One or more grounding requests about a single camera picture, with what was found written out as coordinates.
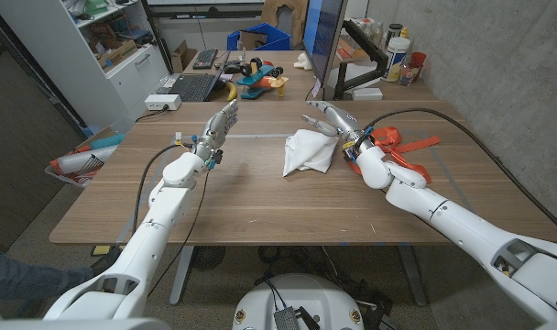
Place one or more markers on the white cloth napkin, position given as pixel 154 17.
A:
pixel 306 153

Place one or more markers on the round black floor fan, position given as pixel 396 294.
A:
pixel 208 257

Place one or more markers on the small white figure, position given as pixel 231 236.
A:
pixel 303 62

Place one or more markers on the whiteboard with black frame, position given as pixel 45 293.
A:
pixel 205 10

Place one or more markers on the red plastic cup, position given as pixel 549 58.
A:
pixel 416 59

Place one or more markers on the black controller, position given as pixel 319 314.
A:
pixel 232 67

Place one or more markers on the teal orange toy plane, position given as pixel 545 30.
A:
pixel 260 80

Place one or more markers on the dark lidded jar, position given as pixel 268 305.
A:
pixel 394 29

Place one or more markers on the cardboard piece in bin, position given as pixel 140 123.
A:
pixel 251 39

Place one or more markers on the blue plastic bin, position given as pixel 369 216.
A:
pixel 278 39

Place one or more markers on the yellow bottle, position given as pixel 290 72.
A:
pixel 404 33

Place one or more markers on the white labelled wipes canister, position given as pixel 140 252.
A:
pixel 395 59

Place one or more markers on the white power outlet box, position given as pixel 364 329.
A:
pixel 161 102

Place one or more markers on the cardboard box with items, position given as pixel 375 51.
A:
pixel 118 54

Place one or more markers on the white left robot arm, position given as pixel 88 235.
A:
pixel 168 206

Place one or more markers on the teal foam roll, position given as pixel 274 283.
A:
pixel 106 140

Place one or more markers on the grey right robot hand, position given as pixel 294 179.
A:
pixel 342 121

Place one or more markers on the black keyboard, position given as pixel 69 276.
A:
pixel 205 58

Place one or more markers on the black shoe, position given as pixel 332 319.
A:
pixel 105 262

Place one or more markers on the brown cardboard sheet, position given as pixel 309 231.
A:
pixel 271 14

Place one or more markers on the bubble wrap roll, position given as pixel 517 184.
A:
pixel 84 160

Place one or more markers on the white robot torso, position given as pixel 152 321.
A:
pixel 306 293

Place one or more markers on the grey table leg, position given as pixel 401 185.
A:
pixel 181 275
pixel 412 275

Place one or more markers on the black laptop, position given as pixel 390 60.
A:
pixel 193 87

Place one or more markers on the black computer monitor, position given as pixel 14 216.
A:
pixel 324 36

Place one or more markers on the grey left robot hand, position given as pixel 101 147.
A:
pixel 216 130

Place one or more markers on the small flat white box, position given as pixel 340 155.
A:
pixel 367 94

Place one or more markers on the red ribbon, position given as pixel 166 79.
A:
pixel 388 137

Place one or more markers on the small open cardboard box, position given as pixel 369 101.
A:
pixel 182 57

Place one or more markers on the person's leg in jeans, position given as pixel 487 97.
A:
pixel 31 282

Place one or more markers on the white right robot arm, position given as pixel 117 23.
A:
pixel 452 220

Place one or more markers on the yellow banana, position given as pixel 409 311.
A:
pixel 232 91

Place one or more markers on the white shelf cabinet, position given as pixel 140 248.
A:
pixel 54 59

